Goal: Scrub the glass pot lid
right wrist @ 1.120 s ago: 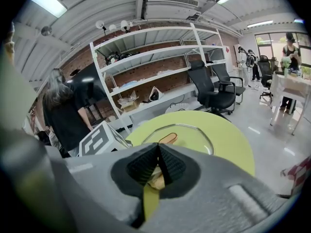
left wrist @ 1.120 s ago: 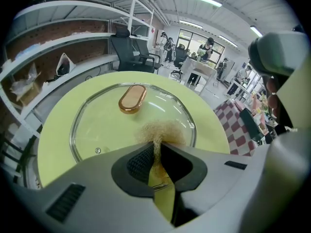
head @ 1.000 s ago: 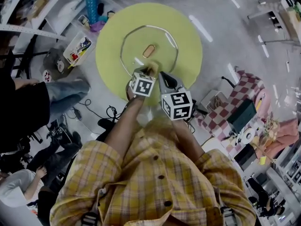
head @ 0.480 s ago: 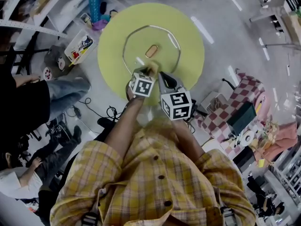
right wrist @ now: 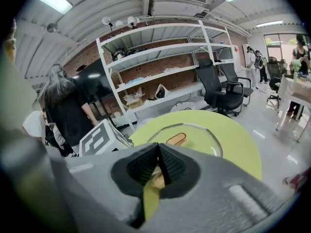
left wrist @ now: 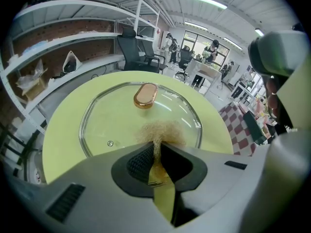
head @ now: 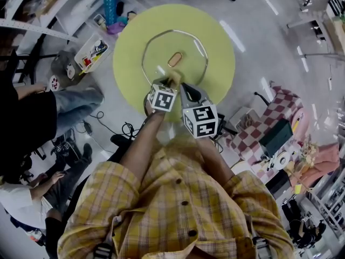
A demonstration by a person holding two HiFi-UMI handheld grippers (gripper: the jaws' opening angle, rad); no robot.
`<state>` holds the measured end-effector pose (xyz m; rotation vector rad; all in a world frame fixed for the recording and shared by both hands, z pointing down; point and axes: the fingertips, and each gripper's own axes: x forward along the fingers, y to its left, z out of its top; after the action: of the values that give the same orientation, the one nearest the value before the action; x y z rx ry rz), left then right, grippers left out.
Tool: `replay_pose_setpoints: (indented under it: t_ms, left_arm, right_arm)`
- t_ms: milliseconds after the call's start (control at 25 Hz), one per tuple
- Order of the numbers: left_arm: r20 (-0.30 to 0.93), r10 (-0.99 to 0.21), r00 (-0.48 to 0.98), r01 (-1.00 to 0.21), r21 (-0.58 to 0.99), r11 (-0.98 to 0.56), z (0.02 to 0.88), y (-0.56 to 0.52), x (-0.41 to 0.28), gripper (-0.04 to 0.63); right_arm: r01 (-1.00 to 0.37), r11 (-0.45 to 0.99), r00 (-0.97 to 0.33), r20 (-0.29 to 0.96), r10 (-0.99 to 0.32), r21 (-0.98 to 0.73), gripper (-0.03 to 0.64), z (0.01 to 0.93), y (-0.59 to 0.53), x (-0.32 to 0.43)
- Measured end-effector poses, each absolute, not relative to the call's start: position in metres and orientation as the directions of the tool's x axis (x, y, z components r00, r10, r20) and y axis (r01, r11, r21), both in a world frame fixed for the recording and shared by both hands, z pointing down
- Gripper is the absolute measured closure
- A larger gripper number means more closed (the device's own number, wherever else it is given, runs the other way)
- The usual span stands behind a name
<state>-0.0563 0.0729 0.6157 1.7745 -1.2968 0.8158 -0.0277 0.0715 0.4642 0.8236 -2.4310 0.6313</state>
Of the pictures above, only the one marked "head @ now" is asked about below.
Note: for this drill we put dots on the clear plastic container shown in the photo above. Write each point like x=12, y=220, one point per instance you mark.
x=62, y=63

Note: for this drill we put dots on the purple bag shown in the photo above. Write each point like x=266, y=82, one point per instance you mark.
x=116, y=28

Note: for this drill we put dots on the white round stool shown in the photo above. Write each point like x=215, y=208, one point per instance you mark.
x=241, y=167

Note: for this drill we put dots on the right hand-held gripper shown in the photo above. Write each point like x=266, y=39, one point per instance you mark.
x=202, y=120

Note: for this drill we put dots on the person's left forearm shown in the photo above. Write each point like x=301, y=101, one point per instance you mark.
x=143, y=147

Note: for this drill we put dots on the person's right forearm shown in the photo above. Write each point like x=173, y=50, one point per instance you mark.
x=213, y=158

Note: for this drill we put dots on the small clear plastic box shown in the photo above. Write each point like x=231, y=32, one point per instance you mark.
x=99, y=20

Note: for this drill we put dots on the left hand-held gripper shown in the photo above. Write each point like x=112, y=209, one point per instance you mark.
x=163, y=98

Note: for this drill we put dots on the white tape roll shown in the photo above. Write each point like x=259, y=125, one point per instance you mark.
x=281, y=161

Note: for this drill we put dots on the dark green box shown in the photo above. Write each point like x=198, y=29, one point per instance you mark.
x=276, y=137

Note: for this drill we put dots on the black equipment bundle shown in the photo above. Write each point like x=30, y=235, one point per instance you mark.
x=66, y=150

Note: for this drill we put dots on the pink white checkered cloth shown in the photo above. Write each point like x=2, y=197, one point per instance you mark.
x=280, y=106

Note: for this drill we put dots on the flat black box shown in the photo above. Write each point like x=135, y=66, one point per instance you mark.
x=279, y=182

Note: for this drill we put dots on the yellow cup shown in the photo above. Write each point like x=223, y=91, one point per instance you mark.
x=297, y=189

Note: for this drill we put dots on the white shelf rack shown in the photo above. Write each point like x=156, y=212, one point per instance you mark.
x=35, y=29

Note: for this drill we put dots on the white round spool red print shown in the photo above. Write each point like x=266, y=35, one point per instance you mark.
x=54, y=83

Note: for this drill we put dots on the cardboard box with plastic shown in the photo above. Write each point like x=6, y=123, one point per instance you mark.
x=48, y=0

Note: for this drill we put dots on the pink cushion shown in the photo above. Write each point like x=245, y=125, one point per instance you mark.
x=326, y=160

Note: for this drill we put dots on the white desk wooden top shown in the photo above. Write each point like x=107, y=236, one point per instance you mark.
x=334, y=28

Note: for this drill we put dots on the black desk frame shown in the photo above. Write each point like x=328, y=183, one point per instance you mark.
x=32, y=61

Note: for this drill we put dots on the flower bouquet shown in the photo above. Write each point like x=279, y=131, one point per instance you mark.
x=309, y=152

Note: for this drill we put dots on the person's yellow plaid shirt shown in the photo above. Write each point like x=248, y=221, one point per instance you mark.
x=172, y=214

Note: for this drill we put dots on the round table green tablecloth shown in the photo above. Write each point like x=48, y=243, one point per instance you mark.
x=129, y=50

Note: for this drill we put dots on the person's left hand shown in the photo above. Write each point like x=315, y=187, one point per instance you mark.
x=149, y=109

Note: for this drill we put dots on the pink round stool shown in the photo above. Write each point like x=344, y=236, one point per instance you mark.
x=301, y=123

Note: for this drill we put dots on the white storage bin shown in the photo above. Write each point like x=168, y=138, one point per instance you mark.
x=91, y=53

